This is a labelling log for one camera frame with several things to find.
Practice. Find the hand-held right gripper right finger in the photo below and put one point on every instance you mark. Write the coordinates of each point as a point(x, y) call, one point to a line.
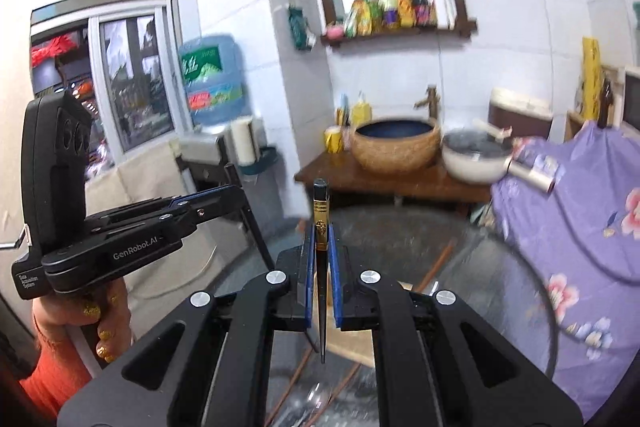
point(336, 279)

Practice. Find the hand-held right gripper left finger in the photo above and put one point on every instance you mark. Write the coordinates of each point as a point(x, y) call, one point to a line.
point(310, 279)

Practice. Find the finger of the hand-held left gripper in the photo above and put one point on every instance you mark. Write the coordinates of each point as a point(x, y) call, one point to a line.
point(220, 208)
point(205, 197)

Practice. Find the dark chopstick with gold band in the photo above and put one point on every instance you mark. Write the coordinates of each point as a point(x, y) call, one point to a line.
point(320, 207)

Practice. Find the pile of brown wooden chopsticks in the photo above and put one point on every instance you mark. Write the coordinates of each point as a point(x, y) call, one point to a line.
point(440, 264)

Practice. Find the person's left forearm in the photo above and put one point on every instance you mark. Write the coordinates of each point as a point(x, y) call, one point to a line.
point(55, 372)

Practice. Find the person's left hand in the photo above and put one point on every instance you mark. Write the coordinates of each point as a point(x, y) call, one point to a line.
point(67, 314)

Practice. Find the white water dispenser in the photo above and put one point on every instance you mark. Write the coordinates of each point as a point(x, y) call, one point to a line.
point(205, 157)

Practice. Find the beige cloth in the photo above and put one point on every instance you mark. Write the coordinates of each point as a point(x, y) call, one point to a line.
point(145, 182)

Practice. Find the white paper cup tube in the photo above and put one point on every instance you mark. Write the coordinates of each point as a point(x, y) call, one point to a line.
point(243, 139)

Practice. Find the dark wooden counter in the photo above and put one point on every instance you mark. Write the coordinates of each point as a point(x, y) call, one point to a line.
point(345, 179)

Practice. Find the red artificial flower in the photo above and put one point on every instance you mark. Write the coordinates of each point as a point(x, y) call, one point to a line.
point(52, 49)

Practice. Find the blue water jug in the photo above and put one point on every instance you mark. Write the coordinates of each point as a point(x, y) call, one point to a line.
point(215, 79)

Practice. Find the yellow mug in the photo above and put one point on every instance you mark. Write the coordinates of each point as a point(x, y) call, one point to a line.
point(333, 140)

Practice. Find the round ceramic wash basin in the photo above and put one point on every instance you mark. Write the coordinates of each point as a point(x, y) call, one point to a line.
point(395, 149)

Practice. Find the yellow soap dispenser bottle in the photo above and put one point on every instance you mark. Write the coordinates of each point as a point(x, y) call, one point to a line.
point(362, 113)

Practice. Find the white pot with glass lid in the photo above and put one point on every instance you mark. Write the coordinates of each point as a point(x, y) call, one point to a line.
point(470, 159)

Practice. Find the green hanging packet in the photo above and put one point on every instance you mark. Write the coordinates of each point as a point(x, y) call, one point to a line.
point(299, 27)

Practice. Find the bronze faucet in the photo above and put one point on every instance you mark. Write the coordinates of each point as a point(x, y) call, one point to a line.
point(431, 102)

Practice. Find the small pink bowl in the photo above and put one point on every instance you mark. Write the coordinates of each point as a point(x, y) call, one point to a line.
point(334, 30)

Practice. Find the white ladle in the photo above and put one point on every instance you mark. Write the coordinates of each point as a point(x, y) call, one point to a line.
point(492, 129)

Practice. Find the brown and white rice cooker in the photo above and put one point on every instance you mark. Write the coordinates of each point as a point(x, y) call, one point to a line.
point(522, 112)

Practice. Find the purple floral cloth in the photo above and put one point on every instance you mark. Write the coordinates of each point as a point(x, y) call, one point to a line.
point(590, 227)

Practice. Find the row of condiment bottles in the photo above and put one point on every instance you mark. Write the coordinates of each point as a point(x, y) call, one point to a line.
point(395, 9)

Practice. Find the brown glass bottle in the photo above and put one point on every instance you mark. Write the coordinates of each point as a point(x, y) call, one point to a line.
point(605, 104)

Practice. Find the yellow roll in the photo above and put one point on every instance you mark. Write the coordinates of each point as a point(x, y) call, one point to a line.
point(590, 77)

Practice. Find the white microwave oven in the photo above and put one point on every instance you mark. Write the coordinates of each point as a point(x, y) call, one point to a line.
point(632, 99)

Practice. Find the blue wall cup holder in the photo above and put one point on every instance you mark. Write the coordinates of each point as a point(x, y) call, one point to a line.
point(262, 161)

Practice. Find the sliding window with metal frame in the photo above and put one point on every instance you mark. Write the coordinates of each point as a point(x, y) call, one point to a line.
point(132, 82)

